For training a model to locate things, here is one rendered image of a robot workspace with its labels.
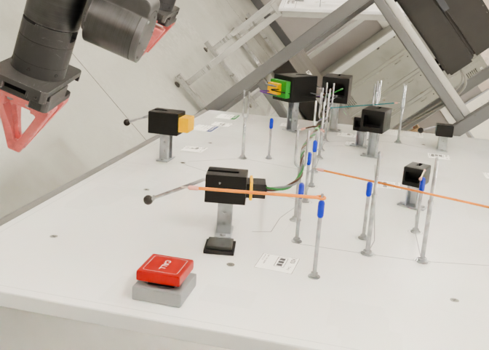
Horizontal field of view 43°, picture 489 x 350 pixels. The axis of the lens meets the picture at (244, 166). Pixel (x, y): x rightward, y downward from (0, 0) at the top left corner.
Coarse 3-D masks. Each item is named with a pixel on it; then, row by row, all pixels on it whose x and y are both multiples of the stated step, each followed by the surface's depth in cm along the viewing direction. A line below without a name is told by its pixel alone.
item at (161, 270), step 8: (152, 256) 70; (160, 256) 70; (168, 256) 70; (144, 264) 68; (152, 264) 68; (160, 264) 68; (168, 264) 68; (176, 264) 68; (184, 264) 69; (192, 264) 70; (136, 272) 66; (144, 272) 66; (152, 272) 66; (160, 272) 66; (168, 272) 66; (176, 272) 66; (184, 272) 67; (144, 280) 66; (152, 280) 66; (160, 280) 66; (168, 280) 66; (176, 280) 66
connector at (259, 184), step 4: (248, 180) 86; (256, 180) 86; (260, 180) 86; (264, 180) 86; (248, 184) 84; (256, 184) 84; (260, 184) 84; (264, 184) 84; (248, 188) 84; (256, 188) 84; (260, 188) 84; (264, 188) 84; (248, 196) 85; (252, 196) 85; (256, 196) 85; (260, 196) 85; (264, 196) 85
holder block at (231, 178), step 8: (208, 168) 87; (216, 168) 87; (224, 168) 87; (232, 168) 87; (208, 176) 84; (216, 176) 83; (224, 176) 83; (232, 176) 83; (240, 176) 84; (208, 184) 84; (216, 184) 84; (224, 184) 84; (232, 184) 84; (240, 184) 84; (208, 192) 84; (216, 192) 84; (224, 192) 84; (208, 200) 84; (216, 200) 84; (224, 200) 84; (232, 200) 84; (240, 200) 84
